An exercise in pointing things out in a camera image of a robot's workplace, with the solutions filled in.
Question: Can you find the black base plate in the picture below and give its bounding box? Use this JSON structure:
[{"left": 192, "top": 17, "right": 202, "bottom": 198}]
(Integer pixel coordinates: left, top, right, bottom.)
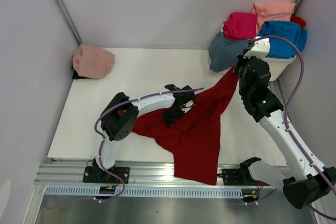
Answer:
[
  {"left": 217, "top": 168, "right": 269, "bottom": 186},
  {"left": 82, "top": 166, "right": 130, "bottom": 184}
]

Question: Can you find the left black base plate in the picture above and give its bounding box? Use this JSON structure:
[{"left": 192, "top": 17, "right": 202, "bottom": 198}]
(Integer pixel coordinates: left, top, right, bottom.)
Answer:
[{"left": 82, "top": 166, "right": 130, "bottom": 184}]

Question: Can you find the bright red t-shirt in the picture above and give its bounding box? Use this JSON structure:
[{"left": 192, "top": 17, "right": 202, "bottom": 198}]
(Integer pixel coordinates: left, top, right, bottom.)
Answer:
[{"left": 290, "top": 16, "right": 306, "bottom": 29}]

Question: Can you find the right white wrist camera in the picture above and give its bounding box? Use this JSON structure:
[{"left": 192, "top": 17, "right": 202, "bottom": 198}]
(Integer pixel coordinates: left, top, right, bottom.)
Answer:
[{"left": 243, "top": 37, "right": 270, "bottom": 59}]

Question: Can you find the aluminium mounting rail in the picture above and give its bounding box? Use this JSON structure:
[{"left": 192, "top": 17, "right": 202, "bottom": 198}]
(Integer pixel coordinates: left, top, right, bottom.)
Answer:
[{"left": 34, "top": 159, "right": 321, "bottom": 190}]

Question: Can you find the magenta t-shirt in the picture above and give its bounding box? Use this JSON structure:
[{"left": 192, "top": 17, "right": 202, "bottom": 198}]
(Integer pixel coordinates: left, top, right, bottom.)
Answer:
[{"left": 223, "top": 12, "right": 258, "bottom": 40}]

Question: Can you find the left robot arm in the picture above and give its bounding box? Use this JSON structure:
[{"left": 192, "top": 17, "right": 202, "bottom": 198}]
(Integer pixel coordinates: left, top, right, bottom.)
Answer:
[{"left": 92, "top": 84, "right": 199, "bottom": 183}]

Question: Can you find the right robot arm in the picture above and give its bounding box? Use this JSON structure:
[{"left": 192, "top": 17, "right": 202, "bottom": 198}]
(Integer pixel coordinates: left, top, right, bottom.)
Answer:
[{"left": 234, "top": 55, "right": 335, "bottom": 209}]

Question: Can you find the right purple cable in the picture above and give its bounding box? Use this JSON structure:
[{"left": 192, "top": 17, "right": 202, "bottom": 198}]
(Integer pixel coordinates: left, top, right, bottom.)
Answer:
[{"left": 237, "top": 35, "right": 336, "bottom": 220}]

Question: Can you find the left corner aluminium profile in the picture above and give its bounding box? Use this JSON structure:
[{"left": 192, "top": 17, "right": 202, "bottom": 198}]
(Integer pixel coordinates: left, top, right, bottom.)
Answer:
[{"left": 54, "top": 0, "right": 83, "bottom": 46}]

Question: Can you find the slate blue t-shirt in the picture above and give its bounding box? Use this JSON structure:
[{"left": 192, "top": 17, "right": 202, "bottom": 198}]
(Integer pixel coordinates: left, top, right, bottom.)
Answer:
[{"left": 208, "top": 31, "right": 248, "bottom": 72}]

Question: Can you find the white laundry basket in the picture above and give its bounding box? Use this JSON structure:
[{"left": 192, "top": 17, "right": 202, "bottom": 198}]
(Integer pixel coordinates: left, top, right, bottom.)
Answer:
[{"left": 263, "top": 56, "right": 297, "bottom": 82}]

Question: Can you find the white slotted cable duct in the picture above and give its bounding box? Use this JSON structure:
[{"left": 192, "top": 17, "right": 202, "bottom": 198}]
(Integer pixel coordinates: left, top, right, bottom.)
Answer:
[{"left": 45, "top": 185, "right": 244, "bottom": 199}]

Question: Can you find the salmon pink t-shirt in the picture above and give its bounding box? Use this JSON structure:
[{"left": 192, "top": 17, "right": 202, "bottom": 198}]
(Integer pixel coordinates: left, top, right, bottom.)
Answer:
[{"left": 250, "top": 1, "right": 296, "bottom": 34}]

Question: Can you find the folded pink t-shirt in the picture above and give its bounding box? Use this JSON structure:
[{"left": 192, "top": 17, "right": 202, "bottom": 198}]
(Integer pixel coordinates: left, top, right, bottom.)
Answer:
[{"left": 72, "top": 44, "right": 116, "bottom": 80}]

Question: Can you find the dark red t-shirt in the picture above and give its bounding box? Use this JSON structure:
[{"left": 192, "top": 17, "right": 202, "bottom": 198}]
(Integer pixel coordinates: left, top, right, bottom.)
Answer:
[{"left": 132, "top": 68, "right": 238, "bottom": 186}]

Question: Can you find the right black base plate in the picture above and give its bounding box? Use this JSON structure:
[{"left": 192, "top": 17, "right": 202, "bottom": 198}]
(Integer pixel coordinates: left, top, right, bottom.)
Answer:
[{"left": 217, "top": 168, "right": 269, "bottom": 186}]

